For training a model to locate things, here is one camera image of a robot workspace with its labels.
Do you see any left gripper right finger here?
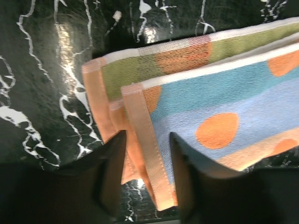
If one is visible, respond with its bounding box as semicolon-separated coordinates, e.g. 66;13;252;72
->
169;133;299;224

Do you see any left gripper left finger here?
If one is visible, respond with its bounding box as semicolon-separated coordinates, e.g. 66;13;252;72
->
0;130;127;224

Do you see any orange polka dot towel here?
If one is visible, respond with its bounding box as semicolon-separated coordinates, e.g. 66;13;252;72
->
82;17;299;210

